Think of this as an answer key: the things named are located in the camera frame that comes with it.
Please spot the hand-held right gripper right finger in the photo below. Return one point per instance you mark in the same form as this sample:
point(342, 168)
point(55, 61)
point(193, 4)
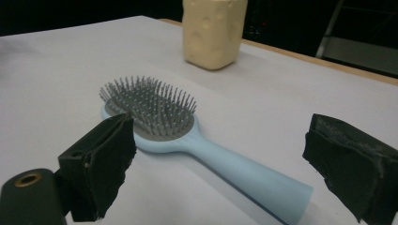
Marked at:
point(350, 165)

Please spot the light blue hairbrush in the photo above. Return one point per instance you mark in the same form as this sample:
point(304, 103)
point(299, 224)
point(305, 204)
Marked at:
point(237, 168)

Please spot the grey metal stand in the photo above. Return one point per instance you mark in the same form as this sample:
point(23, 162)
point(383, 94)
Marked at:
point(353, 50)

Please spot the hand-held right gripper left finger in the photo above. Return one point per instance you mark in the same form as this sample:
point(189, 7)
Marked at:
point(100, 168)

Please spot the cream ceramic holder cup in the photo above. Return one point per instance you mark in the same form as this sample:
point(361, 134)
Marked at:
point(212, 34)

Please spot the white table mat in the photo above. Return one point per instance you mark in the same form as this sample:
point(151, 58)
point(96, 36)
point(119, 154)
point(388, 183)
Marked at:
point(56, 87)

